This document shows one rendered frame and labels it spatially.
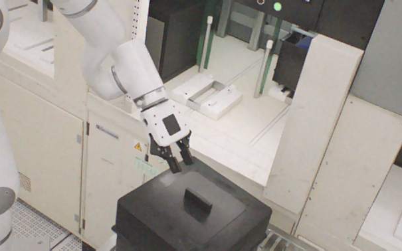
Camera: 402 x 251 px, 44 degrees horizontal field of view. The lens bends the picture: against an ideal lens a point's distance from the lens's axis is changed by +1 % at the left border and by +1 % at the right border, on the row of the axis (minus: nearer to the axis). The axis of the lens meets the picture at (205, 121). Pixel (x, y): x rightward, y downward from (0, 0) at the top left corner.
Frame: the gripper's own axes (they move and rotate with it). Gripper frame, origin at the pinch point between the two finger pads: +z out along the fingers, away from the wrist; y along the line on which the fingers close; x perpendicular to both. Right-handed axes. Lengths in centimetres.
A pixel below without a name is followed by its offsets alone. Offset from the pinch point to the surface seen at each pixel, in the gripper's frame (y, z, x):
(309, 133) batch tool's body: 31.8, 9.1, -15.5
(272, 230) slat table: 32.0, 36.2, 12.7
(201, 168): 11.0, 5.9, 7.1
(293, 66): 84, -6, 17
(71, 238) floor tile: 26, 26, 130
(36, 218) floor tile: 21, 11, 145
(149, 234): -14.6, 11.5, 3.8
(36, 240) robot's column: -23.0, 5.1, 43.3
